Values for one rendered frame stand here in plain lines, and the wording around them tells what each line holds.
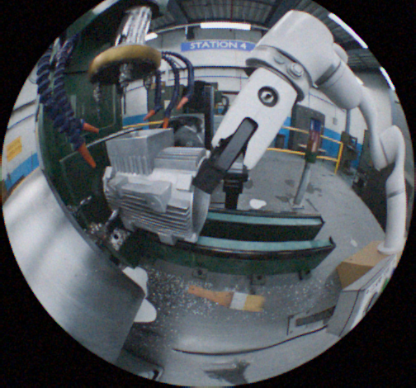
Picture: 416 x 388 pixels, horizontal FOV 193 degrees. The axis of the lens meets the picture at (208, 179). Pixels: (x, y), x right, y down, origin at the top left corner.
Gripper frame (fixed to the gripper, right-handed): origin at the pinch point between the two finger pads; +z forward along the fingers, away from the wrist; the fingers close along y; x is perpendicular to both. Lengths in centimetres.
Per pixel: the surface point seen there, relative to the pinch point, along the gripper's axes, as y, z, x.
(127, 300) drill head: -17.7, 5.8, 1.4
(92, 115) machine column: 8.5, 7.4, 41.2
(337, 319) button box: -20.4, -4.6, -19.6
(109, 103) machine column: 16.9, 4.8, 42.8
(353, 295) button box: -17.9, -7.2, -18.1
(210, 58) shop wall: 502, -163, 201
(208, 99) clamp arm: 18.0, -8.8, 9.3
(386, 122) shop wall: 278, -476, -475
